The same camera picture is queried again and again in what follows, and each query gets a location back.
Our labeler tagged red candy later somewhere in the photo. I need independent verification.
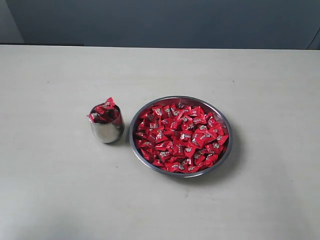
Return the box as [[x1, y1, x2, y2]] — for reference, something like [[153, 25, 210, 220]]
[[87, 106, 106, 124]]

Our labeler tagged stainless steel bowl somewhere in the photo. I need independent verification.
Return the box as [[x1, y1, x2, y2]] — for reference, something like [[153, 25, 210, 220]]
[[128, 96, 233, 178]]

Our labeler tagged stainless steel cup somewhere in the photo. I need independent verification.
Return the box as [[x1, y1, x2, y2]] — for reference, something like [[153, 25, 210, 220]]
[[90, 103, 125, 144]]

